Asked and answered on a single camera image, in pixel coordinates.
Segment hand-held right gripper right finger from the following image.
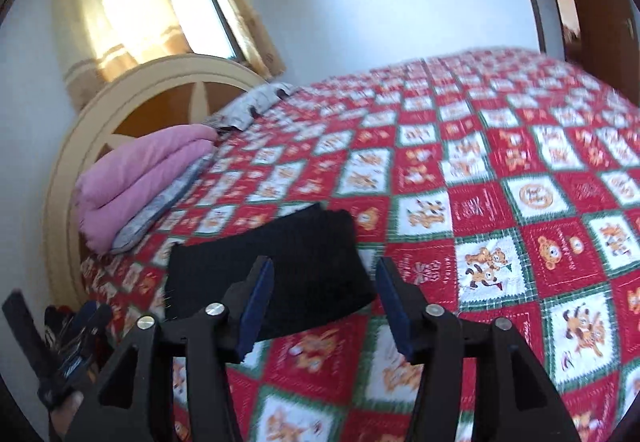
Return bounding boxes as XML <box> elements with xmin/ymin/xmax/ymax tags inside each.
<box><xmin>375</xmin><ymin>257</ymin><xmax>583</xmax><ymax>442</ymax></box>

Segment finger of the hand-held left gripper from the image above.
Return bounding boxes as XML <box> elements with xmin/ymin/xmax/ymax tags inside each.
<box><xmin>1</xmin><ymin>290</ymin><xmax>52</xmax><ymax>379</ymax></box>

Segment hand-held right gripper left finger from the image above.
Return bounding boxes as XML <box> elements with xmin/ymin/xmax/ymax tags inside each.
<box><xmin>65</xmin><ymin>254</ymin><xmax>276</xmax><ymax>442</ymax></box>

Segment black pants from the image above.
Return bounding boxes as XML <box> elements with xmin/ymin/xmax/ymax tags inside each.
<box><xmin>162</xmin><ymin>202</ymin><xmax>378</xmax><ymax>341</ymax></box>

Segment person's left hand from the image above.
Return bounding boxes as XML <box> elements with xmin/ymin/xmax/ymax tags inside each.
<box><xmin>49</xmin><ymin>391</ymin><xmax>85</xmax><ymax>439</ymax></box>

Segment grey patterned folded quilt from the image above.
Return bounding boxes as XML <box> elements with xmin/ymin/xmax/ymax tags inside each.
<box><xmin>110</xmin><ymin>151</ymin><xmax>217</xmax><ymax>256</ymax></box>

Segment pink folded blanket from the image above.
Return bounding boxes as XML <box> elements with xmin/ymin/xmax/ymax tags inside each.
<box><xmin>75</xmin><ymin>124</ymin><xmax>221</xmax><ymax>256</ymax></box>

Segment red printed bedspread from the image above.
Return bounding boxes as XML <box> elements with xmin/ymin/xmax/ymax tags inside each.
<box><xmin>80</xmin><ymin>49</ymin><xmax>640</xmax><ymax>442</ymax></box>

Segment cream round headboard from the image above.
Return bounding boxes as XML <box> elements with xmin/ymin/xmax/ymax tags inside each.
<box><xmin>42</xmin><ymin>54</ymin><xmax>274</xmax><ymax>309</ymax></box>

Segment brown wooden door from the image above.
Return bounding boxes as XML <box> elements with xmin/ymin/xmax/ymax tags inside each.
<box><xmin>547</xmin><ymin>0</ymin><xmax>640</xmax><ymax>89</ymax></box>

